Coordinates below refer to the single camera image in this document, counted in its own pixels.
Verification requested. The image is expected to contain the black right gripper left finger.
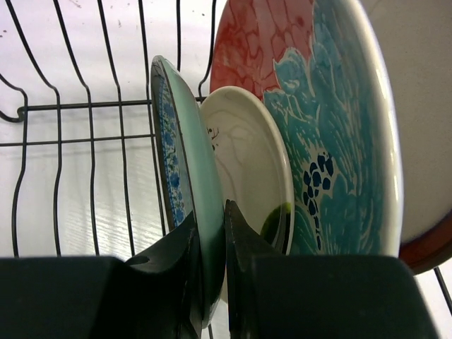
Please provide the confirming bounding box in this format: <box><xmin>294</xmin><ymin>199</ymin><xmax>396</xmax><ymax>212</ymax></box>
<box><xmin>1</xmin><ymin>214</ymin><xmax>202</xmax><ymax>338</ymax></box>

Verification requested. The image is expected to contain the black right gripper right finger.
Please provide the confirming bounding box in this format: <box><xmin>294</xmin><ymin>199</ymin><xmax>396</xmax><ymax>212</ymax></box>
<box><xmin>225</xmin><ymin>201</ymin><xmax>438</xmax><ymax>338</ymax></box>

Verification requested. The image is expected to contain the blue patterned teal plate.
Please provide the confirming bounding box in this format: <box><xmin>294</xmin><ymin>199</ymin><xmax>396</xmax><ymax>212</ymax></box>
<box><xmin>150</xmin><ymin>55</ymin><xmax>225</xmax><ymax>328</ymax></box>

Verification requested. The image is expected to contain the cream plate with black sprig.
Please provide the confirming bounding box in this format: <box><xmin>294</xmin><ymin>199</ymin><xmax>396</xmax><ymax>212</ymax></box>
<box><xmin>199</xmin><ymin>85</ymin><xmax>295</xmax><ymax>304</ymax></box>

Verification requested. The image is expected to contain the black wire dish rack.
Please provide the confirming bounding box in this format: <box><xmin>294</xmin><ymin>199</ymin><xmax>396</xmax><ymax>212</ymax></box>
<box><xmin>1</xmin><ymin>1</ymin><xmax>451</xmax><ymax>338</ymax></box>

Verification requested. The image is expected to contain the red and teal floral plate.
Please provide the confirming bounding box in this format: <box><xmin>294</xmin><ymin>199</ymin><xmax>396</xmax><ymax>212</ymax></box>
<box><xmin>210</xmin><ymin>1</ymin><xmax>403</xmax><ymax>256</ymax></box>

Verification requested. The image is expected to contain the dark red rimmed cream plate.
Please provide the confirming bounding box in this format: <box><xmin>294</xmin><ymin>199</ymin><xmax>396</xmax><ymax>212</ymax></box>
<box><xmin>358</xmin><ymin>1</ymin><xmax>451</xmax><ymax>274</ymax></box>

